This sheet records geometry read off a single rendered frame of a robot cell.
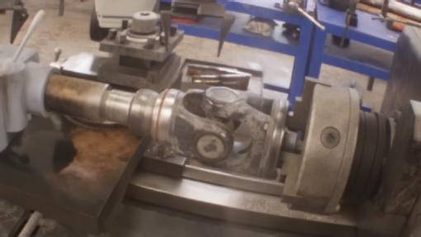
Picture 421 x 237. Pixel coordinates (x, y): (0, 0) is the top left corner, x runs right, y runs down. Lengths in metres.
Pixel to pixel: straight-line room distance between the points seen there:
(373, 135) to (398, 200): 0.19
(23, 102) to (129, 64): 0.33
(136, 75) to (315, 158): 0.52
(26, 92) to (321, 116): 0.59
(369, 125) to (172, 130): 0.36
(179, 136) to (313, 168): 0.25
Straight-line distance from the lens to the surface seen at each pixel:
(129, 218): 1.27
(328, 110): 0.85
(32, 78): 1.02
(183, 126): 0.90
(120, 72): 1.20
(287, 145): 0.92
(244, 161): 0.93
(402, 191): 0.74
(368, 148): 0.88
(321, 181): 0.84
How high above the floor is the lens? 1.57
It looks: 29 degrees down
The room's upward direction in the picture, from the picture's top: 8 degrees clockwise
